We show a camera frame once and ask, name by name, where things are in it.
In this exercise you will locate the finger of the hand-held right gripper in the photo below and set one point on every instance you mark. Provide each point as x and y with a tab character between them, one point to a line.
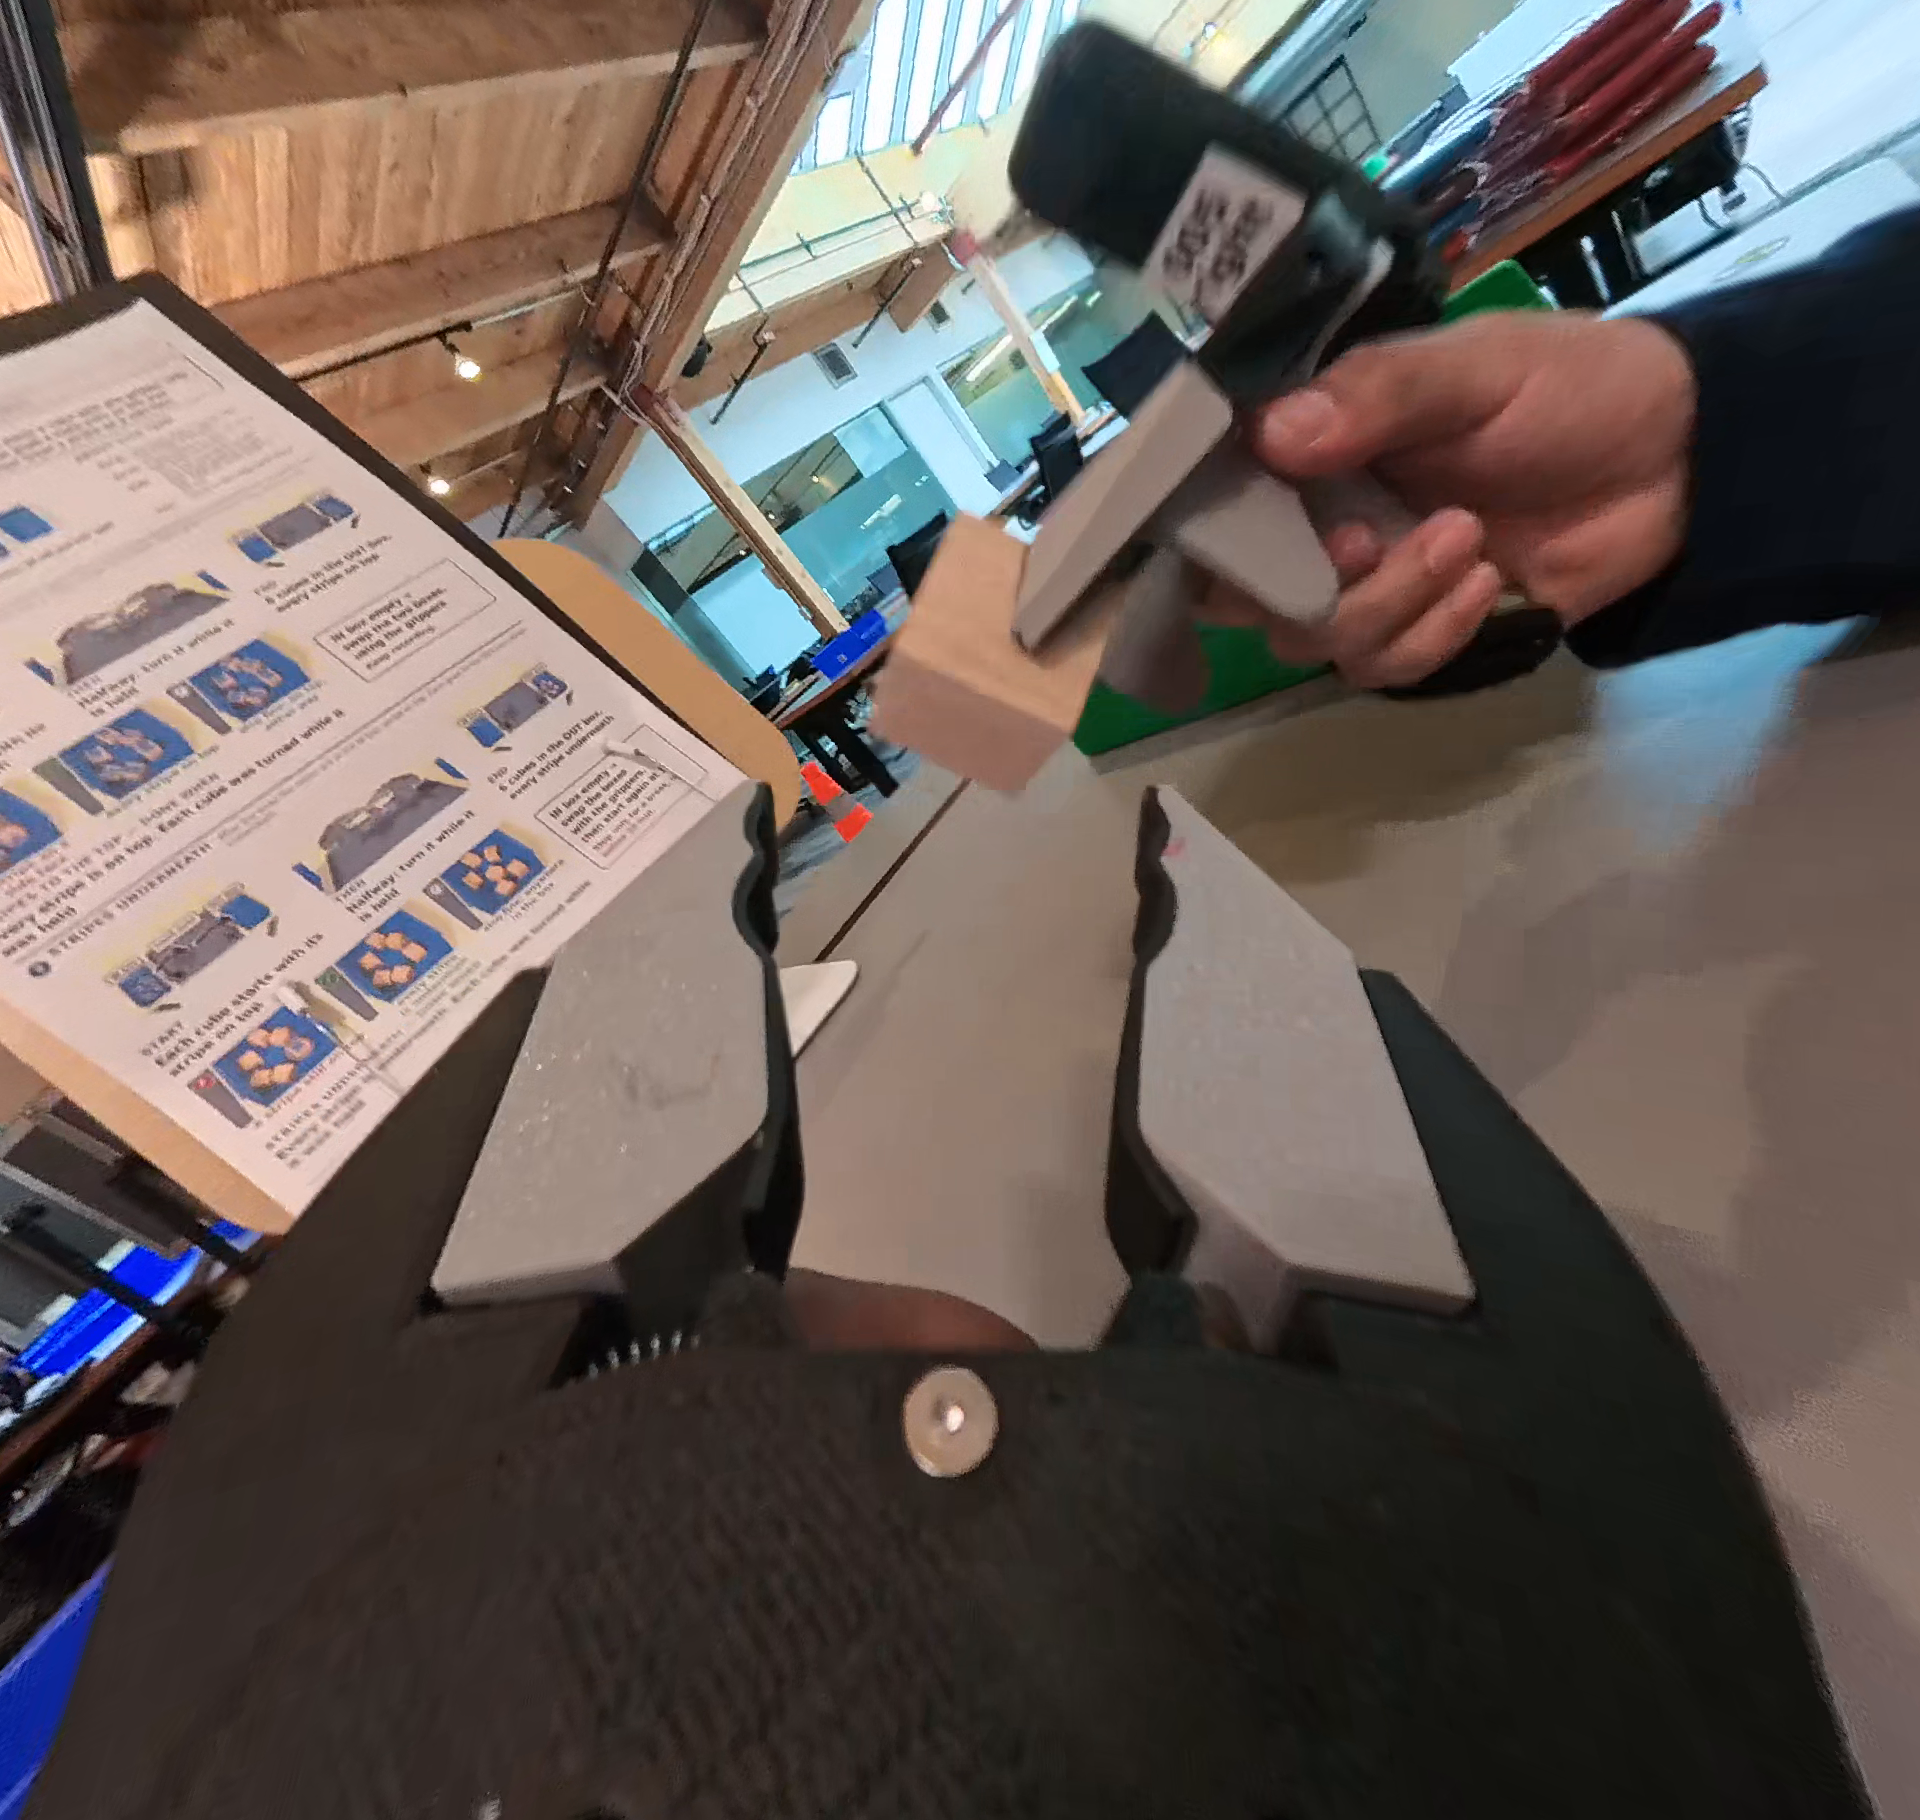
1126	485
1155	643

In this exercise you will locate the black office chair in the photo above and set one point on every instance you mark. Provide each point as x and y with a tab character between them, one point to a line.
1058	454
917	558

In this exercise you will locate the green plastic bin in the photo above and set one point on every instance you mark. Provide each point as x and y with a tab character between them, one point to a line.
1187	702

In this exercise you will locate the white document stand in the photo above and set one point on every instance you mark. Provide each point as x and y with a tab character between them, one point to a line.
820	1003

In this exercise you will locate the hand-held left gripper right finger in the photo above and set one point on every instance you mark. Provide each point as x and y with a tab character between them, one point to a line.
1277	1101

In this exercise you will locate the orange traffic cone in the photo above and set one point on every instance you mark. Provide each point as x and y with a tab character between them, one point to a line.
848	820

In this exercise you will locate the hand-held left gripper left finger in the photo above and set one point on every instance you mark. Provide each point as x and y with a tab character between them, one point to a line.
616	1101

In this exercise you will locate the small blue bin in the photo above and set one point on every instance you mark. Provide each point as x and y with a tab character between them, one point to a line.
863	647

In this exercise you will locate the blue plastic bin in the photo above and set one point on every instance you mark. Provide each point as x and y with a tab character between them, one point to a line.
41	1701

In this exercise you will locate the wooden cube with blue stripe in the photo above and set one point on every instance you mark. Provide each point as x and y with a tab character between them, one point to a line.
974	668

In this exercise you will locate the wooden post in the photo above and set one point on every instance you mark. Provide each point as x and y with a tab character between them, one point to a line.
735	501

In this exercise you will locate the printed instruction sheet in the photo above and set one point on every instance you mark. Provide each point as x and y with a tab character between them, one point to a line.
301	798

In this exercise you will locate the person's right hand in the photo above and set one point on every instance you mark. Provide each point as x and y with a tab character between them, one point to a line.
1561	454

